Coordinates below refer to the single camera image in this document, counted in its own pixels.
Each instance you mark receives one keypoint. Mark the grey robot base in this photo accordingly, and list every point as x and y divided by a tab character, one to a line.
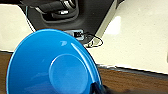
90	13

